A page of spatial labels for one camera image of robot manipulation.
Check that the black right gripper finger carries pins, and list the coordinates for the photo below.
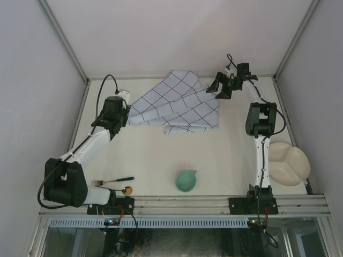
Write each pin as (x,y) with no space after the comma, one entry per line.
(215,84)
(224,95)

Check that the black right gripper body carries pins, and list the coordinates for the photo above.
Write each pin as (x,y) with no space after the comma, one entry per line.
(229,84)

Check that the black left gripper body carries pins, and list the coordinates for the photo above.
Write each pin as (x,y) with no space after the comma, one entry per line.
(123,115)

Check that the white black-grid tablecloth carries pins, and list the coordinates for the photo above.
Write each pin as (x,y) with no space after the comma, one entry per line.
(180,103)

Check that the gold fork green handle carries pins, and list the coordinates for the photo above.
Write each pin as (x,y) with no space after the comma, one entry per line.
(103,182)

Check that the gold spoon green handle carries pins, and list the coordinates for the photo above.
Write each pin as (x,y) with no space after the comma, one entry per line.
(126,190)

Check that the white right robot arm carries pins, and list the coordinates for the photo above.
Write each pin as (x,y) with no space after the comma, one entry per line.
(260,122)

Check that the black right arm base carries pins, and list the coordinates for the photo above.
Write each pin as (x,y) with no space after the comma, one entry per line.
(243,206)

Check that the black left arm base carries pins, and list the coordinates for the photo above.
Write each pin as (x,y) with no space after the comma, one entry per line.
(113,207)

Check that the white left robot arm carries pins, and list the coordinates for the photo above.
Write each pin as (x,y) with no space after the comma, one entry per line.
(64,181)

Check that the cream divided plate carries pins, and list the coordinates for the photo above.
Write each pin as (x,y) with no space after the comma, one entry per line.
(288,165)

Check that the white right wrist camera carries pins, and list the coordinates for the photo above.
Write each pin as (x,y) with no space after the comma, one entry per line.
(229,72)

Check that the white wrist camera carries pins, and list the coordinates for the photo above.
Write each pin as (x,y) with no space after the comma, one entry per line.
(125,95)
(229,72)

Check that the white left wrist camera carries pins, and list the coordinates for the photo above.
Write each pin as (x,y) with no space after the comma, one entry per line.
(125,95)

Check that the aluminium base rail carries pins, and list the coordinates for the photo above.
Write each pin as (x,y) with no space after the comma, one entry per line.
(288,205)

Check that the blue slotted cable duct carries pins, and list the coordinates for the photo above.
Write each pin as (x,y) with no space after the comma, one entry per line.
(151,223)

